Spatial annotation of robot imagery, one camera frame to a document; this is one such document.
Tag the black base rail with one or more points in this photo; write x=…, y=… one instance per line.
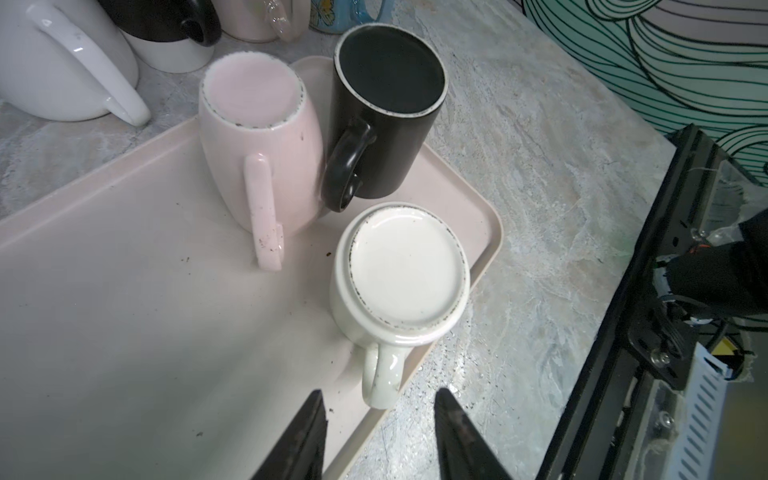
x=620, y=419

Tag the beige silicone drying mat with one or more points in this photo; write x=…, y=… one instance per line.
x=140, y=340

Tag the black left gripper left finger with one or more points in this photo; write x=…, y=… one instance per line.
x=299, y=452

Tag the white slotted cable duct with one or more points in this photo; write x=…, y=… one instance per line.
x=693, y=449

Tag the cream white mug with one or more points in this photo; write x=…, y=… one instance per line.
x=400, y=280

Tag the light pink mug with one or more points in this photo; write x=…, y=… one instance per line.
x=263, y=145

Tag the black mug white base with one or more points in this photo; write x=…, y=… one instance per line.
x=173, y=36

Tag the blue butterfly mug yellow inside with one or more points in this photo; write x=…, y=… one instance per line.
x=338, y=16

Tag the white ribbed mug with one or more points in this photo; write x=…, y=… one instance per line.
x=67, y=61

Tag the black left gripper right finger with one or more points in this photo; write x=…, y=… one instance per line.
x=462, y=451

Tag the beige pink ribbed mug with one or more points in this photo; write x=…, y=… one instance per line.
x=261, y=21

